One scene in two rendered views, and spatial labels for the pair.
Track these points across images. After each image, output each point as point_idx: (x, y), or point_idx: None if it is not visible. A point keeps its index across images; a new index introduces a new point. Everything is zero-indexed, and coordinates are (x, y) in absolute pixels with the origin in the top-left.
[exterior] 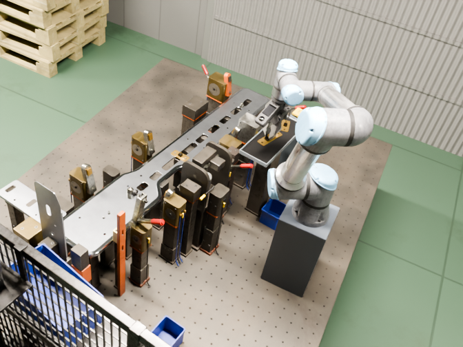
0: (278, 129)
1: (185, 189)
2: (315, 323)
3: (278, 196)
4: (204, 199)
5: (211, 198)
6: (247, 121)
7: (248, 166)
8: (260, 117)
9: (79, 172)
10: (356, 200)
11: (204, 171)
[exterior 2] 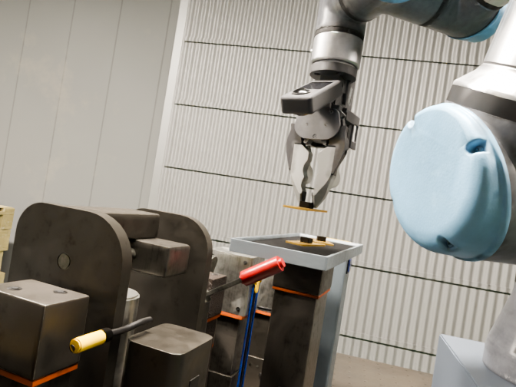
0: (343, 153)
1: (4, 304)
2: None
3: (513, 197)
4: (103, 378)
5: (136, 373)
6: (227, 251)
7: (269, 266)
8: (296, 89)
9: None
10: None
11: (111, 219)
